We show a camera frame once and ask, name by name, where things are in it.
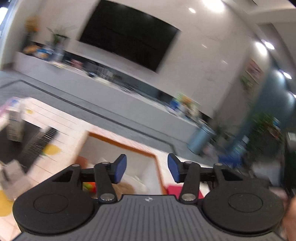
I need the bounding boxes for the brown plush toy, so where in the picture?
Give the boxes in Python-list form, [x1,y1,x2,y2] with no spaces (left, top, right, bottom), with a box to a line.
[112,182,136,200]

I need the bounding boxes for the person's left hand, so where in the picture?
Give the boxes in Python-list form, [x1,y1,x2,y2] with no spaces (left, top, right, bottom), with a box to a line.
[281,196,296,241]

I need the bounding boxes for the red box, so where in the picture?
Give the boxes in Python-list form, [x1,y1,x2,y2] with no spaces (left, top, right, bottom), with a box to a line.
[166,185,204,199]

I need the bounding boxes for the orange rimmed white box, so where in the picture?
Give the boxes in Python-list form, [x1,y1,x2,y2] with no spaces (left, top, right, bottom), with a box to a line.
[79,133,167,197]

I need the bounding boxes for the blue grey trash bin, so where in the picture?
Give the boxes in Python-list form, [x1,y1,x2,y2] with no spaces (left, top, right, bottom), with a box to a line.
[187,124,215,155]

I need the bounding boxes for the plush toys on cabinet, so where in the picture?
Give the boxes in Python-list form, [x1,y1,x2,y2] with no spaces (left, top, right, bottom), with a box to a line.
[170,92,201,121]

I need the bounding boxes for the long white TV cabinet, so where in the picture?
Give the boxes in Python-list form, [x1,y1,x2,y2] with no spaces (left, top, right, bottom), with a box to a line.
[14,52,198,142]

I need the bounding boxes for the tall green floor plant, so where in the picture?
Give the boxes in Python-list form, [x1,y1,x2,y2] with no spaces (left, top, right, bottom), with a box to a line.
[245,113,283,162]

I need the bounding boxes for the black tray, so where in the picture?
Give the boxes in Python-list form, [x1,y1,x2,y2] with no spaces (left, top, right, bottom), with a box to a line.
[0,121,49,173]

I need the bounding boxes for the white milk carton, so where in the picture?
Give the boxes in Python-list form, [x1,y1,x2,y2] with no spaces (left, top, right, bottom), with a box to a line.
[6,97,24,142]

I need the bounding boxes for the green potted plant on cabinet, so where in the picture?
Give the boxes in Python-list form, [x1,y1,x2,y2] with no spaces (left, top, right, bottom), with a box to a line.
[47,25,75,54]

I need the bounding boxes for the dark vase with yellow flowers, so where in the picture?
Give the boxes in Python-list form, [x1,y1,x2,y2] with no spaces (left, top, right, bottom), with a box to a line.
[22,15,39,54]

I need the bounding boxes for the wall mounted black television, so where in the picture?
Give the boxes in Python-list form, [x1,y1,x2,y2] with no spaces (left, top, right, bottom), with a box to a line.
[79,1,179,72]

